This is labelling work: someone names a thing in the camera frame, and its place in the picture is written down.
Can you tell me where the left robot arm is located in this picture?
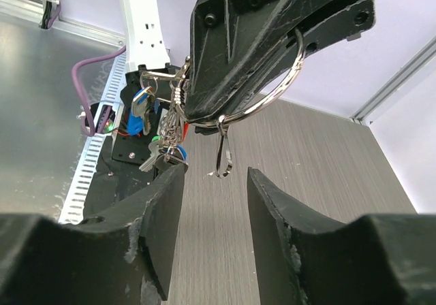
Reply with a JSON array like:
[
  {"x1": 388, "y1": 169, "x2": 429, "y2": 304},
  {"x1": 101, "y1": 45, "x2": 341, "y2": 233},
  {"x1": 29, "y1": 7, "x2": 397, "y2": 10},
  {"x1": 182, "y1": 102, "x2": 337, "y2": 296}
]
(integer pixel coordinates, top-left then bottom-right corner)
[{"x1": 120, "y1": 0, "x2": 375, "y2": 136}]

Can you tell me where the keyring with tagged keys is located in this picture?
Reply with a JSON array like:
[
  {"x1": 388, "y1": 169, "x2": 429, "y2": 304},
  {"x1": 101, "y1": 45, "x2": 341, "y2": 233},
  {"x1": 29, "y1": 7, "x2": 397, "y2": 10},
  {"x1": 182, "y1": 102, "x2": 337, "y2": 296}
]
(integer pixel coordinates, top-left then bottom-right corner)
[{"x1": 139, "y1": 29, "x2": 305, "y2": 178}]

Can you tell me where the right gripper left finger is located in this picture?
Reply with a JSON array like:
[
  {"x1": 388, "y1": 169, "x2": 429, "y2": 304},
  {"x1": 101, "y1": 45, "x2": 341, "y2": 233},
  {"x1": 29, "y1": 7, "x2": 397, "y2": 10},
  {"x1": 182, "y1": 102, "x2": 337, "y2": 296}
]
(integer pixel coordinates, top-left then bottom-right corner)
[{"x1": 1, "y1": 165, "x2": 185, "y2": 304}]

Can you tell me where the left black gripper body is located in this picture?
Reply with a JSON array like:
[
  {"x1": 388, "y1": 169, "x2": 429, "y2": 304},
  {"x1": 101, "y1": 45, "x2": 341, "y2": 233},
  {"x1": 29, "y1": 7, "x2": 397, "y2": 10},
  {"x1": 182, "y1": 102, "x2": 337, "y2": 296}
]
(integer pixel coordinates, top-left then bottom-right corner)
[{"x1": 193, "y1": 0, "x2": 359, "y2": 43}]

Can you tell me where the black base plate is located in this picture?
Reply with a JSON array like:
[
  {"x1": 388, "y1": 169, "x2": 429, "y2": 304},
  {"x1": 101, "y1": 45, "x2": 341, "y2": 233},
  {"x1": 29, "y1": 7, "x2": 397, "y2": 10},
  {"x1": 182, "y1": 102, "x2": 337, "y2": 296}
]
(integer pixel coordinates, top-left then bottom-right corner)
[{"x1": 81, "y1": 69, "x2": 191, "y2": 224}]

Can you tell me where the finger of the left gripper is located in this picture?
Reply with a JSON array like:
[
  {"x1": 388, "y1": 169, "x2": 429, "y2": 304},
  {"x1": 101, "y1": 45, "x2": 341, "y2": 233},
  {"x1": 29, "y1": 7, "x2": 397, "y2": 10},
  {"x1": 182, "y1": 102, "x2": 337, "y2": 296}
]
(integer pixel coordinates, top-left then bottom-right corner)
[
  {"x1": 185, "y1": 0, "x2": 375, "y2": 124},
  {"x1": 193, "y1": 0, "x2": 375, "y2": 135}
]

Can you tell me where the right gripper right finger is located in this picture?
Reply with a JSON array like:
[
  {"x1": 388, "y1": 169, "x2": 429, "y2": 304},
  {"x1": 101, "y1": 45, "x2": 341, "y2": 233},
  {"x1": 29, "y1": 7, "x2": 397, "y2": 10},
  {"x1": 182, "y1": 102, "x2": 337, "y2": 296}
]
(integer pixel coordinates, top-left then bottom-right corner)
[{"x1": 247, "y1": 168, "x2": 435, "y2": 304}]

